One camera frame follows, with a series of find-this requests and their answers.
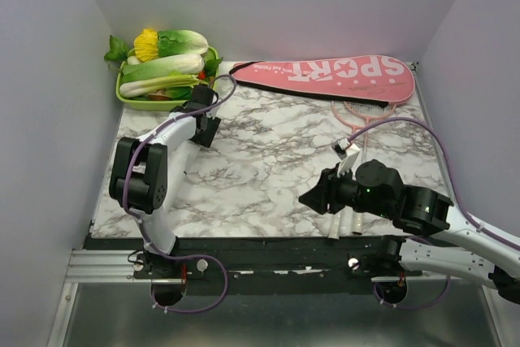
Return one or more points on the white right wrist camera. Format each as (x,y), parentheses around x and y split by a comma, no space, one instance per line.
(348,153)

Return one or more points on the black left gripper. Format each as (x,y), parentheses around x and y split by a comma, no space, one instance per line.
(206,138)

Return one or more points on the aluminium frame rail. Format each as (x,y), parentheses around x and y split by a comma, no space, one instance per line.
(99,266)

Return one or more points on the pink badminton racket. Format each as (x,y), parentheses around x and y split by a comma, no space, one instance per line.
(334,230)
(357,116)

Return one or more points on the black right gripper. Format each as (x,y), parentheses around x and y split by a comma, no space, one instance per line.
(325,191)

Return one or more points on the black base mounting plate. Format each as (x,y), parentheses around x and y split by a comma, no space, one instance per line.
(265,265)

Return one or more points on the toy bok choy front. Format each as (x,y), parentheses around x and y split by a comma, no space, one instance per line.
(143,87)

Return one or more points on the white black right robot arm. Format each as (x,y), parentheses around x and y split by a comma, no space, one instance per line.
(478,251)

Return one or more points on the green plastic basket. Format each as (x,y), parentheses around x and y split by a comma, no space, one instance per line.
(167,99)

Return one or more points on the toy napa cabbage top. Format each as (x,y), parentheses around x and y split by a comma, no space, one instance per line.
(174,42)

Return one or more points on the pink racket bag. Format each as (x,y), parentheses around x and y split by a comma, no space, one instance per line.
(372,78)

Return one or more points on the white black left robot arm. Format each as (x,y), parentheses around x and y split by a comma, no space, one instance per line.
(148,171)

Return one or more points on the green toy leaf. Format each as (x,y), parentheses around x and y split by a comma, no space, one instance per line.
(117,53)

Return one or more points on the toy napa cabbage middle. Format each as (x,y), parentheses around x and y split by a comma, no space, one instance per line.
(178,64)

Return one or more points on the yellow toy flower vegetable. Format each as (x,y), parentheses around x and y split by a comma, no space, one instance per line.
(146,45)

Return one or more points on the toy napa cabbage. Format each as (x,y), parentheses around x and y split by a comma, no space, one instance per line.
(174,42)
(178,64)

